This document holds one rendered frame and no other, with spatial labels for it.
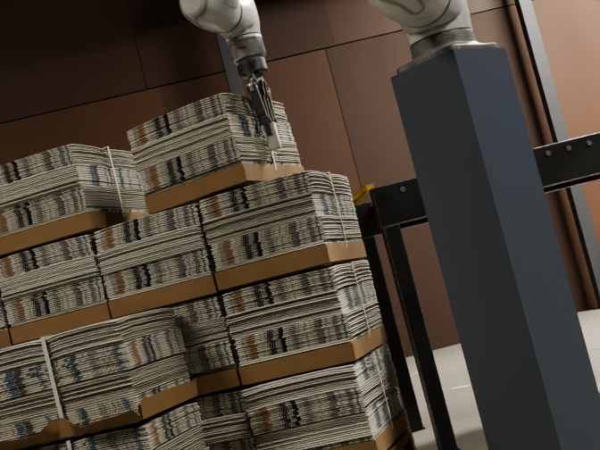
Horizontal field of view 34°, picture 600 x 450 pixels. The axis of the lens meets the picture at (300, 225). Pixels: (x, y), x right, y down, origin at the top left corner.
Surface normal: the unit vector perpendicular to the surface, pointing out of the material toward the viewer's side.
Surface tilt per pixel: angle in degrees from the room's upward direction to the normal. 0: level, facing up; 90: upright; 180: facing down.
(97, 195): 90
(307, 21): 90
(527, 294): 90
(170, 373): 90
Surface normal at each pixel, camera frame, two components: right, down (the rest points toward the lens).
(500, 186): 0.64, -0.22
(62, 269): -0.28, 0.00
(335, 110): 0.07, -0.08
